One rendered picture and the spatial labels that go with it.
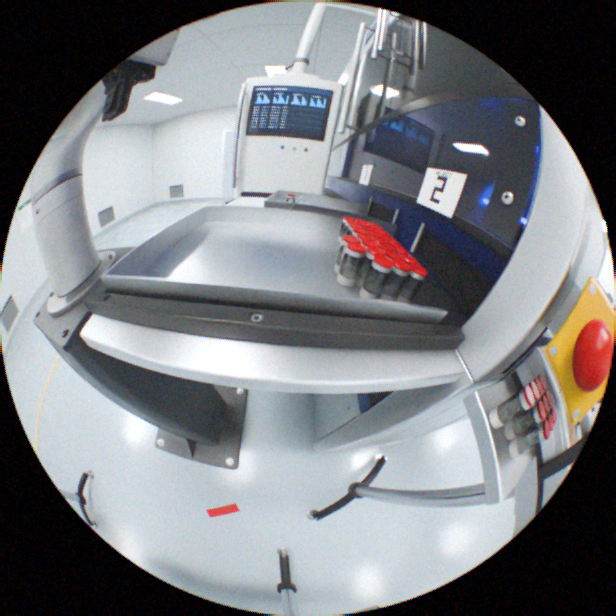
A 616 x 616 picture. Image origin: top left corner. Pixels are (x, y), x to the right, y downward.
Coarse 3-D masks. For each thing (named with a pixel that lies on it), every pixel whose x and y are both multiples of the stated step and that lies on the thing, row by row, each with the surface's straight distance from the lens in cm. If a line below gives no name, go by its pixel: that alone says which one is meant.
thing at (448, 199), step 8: (432, 176) 31; (448, 176) 29; (456, 176) 28; (464, 176) 27; (424, 184) 32; (432, 184) 31; (440, 184) 29; (448, 184) 28; (456, 184) 27; (424, 192) 31; (440, 192) 29; (448, 192) 27; (456, 192) 26; (424, 200) 31; (440, 200) 28; (448, 200) 27; (456, 200) 26; (432, 208) 29; (440, 208) 28; (448, 208) 27; (448, 216) 26
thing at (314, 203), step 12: (276, 192) 64; (288, 192) 70; (300, 192) 70; (264, 204) 45; (276, 204) 45; (288, 204) 45; (300, 204) 44; (312, 204) 67; (324, 204) 71; (336, 204) 71; (348, 204) 72; (360, 204) 74; (336, 216) 46; (348, 216) 46; (360, 216) 47; (384, 228) 50
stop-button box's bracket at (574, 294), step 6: (576, 288) 25; (570, 294) 25; (576, 294) 25; (564, 300) 25; (570, 300) 25; (576, 300) 25; (564, 306) 25; (570, 306) 25; (558, 312) 25; (564, 312) 25; (570, 312) 25; (558, 318) 25; (564, 318) 25; (552, 324) 25; (558, 324) 25; (552, 330) 25; (558, 330) 25
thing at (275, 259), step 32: (192, 224) 36; (224, 224) 38; (256, 224) 37; (288, 224) 37; (320, 224) 37; (128, 256) 25; (160, 256) 29; (192, 256) 26; (224, 256) 25; (256, 256) 24; (288, 256) 24; (320, 256) 26; (128, 288) 20; (160, 288) 17; (192, 288) 15; (224, 288) 13; (256, 288) 12; (288, 288) 18; (320, 288) 19; (352, 288) 21; (384, 320) 16; (416, 320) 17
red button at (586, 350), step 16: (592, 320) 15; (592, 336) 15; (608, 336) 15; (576, 352) 15; (592, 352) 15; (608, 352) 15; (576, 368) 15; (592, 368) 15; (608, 368) 15; (576, 384) 16; (592, 384) 15
